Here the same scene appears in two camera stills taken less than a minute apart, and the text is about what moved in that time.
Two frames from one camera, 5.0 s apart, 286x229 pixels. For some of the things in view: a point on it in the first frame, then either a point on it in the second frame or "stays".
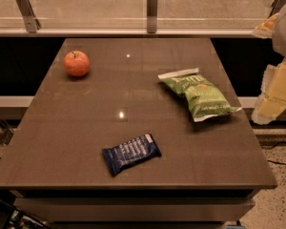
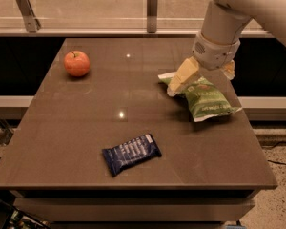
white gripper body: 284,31 -> 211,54
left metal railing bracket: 31,21 stays
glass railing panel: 133,7 stays
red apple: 76,63 stays
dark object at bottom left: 5,215 stays
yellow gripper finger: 265,31 -> 229,70
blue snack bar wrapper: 130,152 stays
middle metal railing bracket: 152,10 stays
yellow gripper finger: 277,92 -> 186,73
